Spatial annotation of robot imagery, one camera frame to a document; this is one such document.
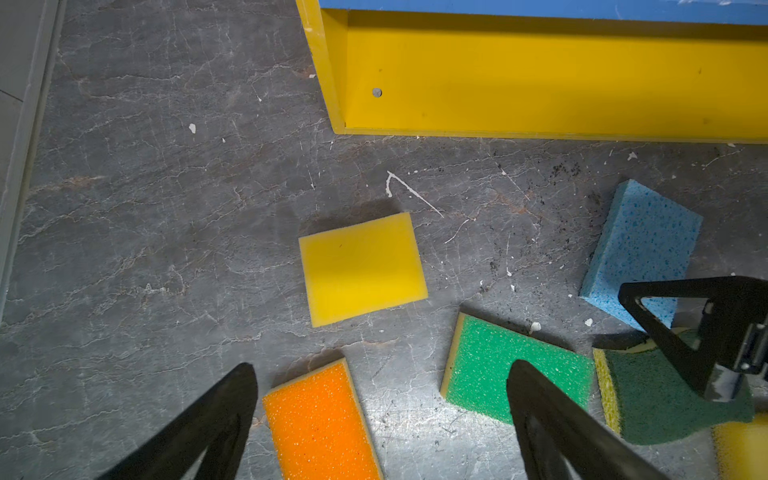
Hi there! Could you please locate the dark green wavy sponge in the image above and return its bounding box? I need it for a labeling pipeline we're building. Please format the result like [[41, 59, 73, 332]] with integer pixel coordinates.
[[593, 339, 755, 446]]

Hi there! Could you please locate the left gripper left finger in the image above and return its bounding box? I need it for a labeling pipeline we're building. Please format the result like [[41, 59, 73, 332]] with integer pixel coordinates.
[[100, 362, 258, 479]]

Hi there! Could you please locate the orange yellow sponge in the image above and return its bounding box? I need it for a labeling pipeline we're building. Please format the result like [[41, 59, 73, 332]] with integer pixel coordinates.
[[263, 358, 383, 479]]

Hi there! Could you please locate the large yellow sponge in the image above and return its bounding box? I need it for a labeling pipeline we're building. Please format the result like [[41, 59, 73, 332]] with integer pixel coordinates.
[[713, 412, 768, 480]]

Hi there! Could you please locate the middle light blue sponge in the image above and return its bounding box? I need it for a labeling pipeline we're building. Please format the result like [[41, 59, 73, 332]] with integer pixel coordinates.
[[579, 179, 703, 330]]

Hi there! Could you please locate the yellow shelf with coloured boards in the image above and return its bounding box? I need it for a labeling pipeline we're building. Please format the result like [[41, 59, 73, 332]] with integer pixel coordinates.
[[297, 1, 767, 143]]

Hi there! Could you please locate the bright green yellow sponge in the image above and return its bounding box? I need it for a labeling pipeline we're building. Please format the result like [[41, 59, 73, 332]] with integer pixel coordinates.
[[440, 313, 595, 424]]

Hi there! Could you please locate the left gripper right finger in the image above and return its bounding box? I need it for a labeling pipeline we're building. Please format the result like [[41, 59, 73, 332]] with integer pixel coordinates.
[[507, 360, 666, 479]]

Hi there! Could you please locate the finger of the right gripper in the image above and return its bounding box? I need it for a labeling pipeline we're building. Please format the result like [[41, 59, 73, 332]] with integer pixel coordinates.
[[618, 276, 767, 401]]

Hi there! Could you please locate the small yellow sponge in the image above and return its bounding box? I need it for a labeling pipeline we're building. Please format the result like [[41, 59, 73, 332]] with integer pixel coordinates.
[[299, 212, 428, 328]]

